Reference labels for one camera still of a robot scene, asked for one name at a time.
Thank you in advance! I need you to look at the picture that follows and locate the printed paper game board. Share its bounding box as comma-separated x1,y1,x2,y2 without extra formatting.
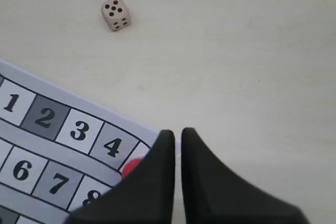
1,60,159,223

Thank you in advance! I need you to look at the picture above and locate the beige wooden die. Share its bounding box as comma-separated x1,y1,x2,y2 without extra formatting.
101,0,131,31

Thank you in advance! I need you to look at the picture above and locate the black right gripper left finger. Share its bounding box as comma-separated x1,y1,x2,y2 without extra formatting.
65,130,175,223

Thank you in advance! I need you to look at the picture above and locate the red cylinder game piece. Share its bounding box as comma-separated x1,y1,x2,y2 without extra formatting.
121,157,143,178

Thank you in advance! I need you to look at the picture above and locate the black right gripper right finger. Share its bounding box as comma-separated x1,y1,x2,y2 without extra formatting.
181,127,309,223

